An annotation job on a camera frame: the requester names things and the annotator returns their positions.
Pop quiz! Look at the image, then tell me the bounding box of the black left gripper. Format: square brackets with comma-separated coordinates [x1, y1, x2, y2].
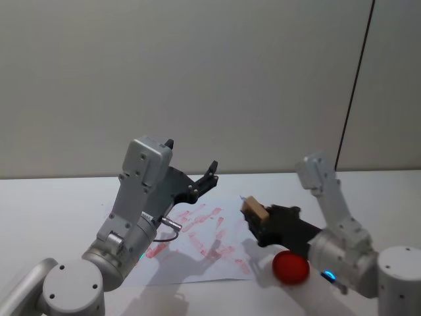
[143, 138, 220, 219]

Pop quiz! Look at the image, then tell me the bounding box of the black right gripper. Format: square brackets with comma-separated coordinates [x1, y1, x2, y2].
[241, 203, 324, 260]

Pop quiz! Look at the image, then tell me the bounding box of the small wooden block eraser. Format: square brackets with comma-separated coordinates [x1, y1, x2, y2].
[240, 196, 271, 222]

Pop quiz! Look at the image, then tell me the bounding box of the red round cap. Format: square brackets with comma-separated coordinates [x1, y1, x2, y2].
[272, 250, 311, 286]

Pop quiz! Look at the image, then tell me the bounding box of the white paper with red marks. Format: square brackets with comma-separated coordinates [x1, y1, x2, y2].
[123, 194, 264, 286]

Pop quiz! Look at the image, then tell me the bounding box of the thin dark cable silver plug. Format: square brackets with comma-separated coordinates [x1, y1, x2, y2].
[152, 215, 184, 245]

